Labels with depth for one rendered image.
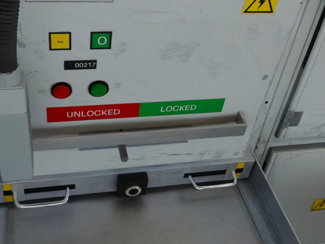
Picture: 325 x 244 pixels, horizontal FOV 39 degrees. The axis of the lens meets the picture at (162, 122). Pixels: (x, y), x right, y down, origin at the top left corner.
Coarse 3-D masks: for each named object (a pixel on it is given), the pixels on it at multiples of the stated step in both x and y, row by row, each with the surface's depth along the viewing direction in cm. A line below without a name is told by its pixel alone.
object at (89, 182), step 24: (120, 168) 91; (144, 168) 92; (168, 168) 93; (192, 168) 95; (216, 168) 97; (240, 168) 99; (0, 192) 87; (24, 192) 88; (48, 192) 90; (72, 192) 92; (96, 192) 93
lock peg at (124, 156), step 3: (120, 129) 83; (120, 147) 83; (123, 147) 83; (120, 150) 82; (123, 150) 82; (126, 150) 83; (120, 153) 82; (123, 153) 82; (126, 153) 82; (120, 156) 82; (123, 156) 81; (126, 156) 81; (123, 159) 81; (126, 159) 81
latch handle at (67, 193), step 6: (66, 186) 90; (66, 192) 89; (66, 198) 88; (18, 204) 85; (24, 204) 86; (30, 204) 86; (36, 204) 86; (42, 204) 86; (48, 204) 86; (54, 204) 87; (60, 204) 87
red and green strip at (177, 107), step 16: (48, 112) 77; (64, 112) 77; (80, 112) 78; (96, 112) 79; (112, 112) 80; (128, 112) 81; (144, 112) 82; (160, 112) 83; (176, 112) 84; (192, 112) 85; (208, 112) 86
